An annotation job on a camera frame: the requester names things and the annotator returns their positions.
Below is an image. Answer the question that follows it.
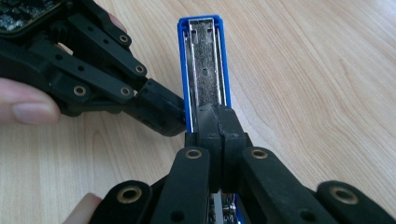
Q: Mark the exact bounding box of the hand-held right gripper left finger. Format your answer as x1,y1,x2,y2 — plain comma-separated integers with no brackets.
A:
185,104,223,192

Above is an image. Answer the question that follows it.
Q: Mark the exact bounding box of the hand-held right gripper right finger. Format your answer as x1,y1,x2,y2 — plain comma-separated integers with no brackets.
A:
218,105,254,192

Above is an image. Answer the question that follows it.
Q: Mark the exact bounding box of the blue stapler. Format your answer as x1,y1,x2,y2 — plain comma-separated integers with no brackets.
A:
177,14,250,224

